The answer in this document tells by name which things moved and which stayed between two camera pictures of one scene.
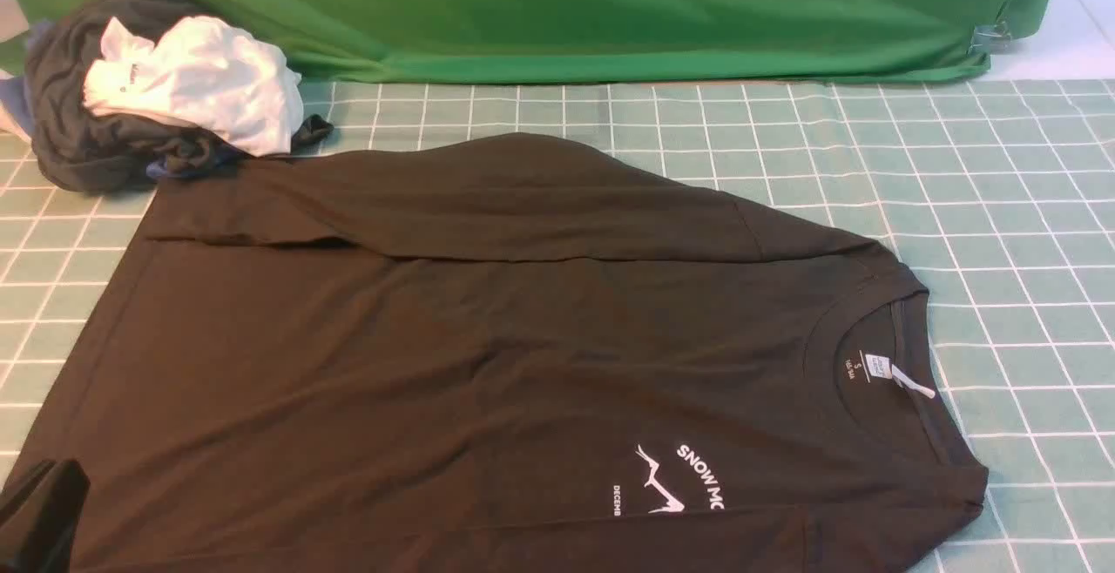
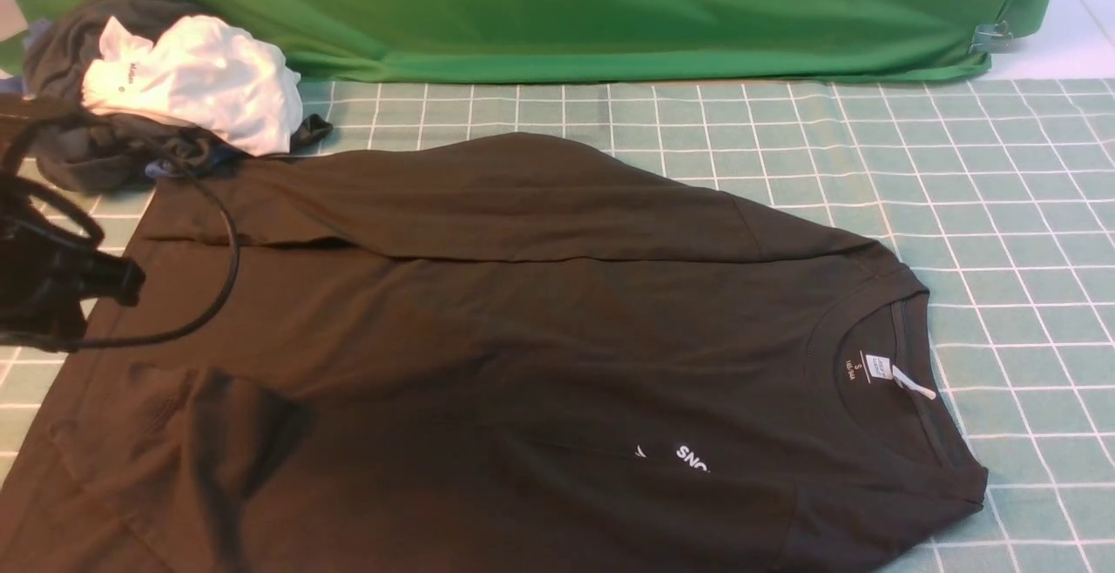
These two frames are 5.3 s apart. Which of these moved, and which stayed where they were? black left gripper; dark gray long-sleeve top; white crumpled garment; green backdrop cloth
Moved: black left gripper
Stayed: white crumpled garment; dark gray long-sleeve top; green backdrop cloth
